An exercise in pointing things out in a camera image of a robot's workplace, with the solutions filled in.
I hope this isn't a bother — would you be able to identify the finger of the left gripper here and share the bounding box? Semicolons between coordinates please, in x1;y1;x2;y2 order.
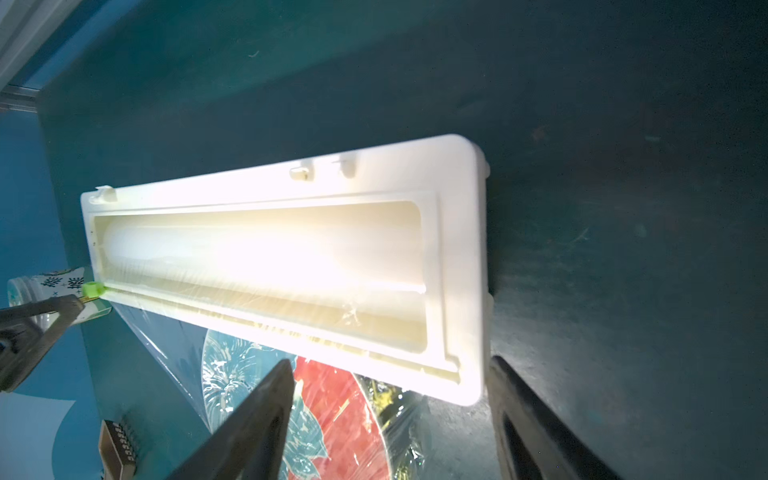
1;295;84;330
1;312;76;392

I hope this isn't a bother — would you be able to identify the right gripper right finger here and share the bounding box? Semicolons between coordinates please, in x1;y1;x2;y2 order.
487;356;619;479

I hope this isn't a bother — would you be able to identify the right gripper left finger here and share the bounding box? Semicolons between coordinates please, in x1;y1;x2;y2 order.
169;359;295;480

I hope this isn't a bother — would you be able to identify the clear plastic wrap sheet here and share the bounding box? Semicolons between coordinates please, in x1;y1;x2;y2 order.
119;307;428;479

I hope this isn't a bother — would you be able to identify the white plastic wrap dispenser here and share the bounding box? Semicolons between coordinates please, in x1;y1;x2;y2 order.
80;134;493;406

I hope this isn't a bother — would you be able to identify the red and teal floral plate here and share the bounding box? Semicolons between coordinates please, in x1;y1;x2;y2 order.
201;331;429;479

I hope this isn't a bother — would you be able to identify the green dispenser slider cutter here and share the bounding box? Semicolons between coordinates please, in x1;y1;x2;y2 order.
82;282;107;301

